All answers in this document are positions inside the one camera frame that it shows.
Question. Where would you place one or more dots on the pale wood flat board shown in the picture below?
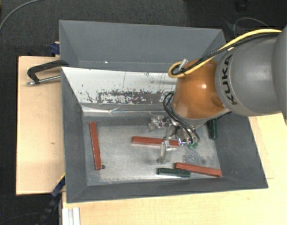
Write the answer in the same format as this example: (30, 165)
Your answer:
(40, 125)

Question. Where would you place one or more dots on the grey metal bin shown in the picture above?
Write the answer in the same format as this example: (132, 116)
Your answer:
(134, 43)

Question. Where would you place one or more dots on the dark green flat block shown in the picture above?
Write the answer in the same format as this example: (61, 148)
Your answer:
(174, 172)

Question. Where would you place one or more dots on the black cylinder on white bracket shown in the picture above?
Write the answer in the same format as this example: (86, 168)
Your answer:
(213, 129)

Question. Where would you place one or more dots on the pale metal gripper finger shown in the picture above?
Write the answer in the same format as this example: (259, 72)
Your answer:
(162, 122)
(165, 152)

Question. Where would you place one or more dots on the red-brown flat block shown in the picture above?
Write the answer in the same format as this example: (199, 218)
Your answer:
(95, 146)
(198, 169)
(145, 140)

